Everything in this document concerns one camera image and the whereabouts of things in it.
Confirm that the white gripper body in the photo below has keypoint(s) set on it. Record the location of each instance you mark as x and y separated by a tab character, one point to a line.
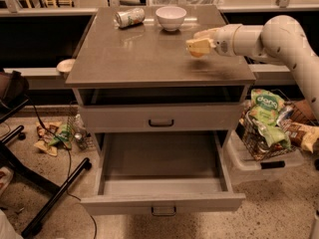
224	39

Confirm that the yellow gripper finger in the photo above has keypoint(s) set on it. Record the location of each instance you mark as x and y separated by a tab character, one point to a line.
200	45
209	33

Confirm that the orange fruit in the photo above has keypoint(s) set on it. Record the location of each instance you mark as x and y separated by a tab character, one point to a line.
196	54

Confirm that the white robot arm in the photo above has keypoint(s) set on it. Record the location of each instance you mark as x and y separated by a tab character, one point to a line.
281	40

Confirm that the grey drawer cabinet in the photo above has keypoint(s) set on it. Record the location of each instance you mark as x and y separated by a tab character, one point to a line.
147	65

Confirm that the closed grey upper drawer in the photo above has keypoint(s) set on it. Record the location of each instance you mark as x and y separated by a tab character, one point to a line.
160	118

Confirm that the open grey lower drawer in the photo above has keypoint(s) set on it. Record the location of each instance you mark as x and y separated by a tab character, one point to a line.
162	174

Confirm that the white ceramic bowl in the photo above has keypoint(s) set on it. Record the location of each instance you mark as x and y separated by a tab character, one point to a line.
170	17

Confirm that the green white soda can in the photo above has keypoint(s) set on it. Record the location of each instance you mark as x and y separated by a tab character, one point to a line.
130	17

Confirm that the green snack bag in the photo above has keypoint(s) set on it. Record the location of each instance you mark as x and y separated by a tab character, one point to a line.
264	112

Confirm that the brown yellow snack bag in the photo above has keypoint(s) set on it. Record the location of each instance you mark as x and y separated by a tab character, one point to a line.
300	134

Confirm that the clear plastic bin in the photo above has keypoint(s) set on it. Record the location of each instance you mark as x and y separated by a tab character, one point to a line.
243	168

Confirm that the snack wrappers on floor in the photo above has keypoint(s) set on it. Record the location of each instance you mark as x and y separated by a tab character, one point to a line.
51	135

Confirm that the wire basket right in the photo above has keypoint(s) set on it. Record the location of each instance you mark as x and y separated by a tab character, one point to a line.
298	111

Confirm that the wire basket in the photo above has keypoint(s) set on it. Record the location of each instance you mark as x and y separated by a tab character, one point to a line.
76	128
298	111

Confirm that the wire basket left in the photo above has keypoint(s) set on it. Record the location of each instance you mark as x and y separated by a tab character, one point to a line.
76	128

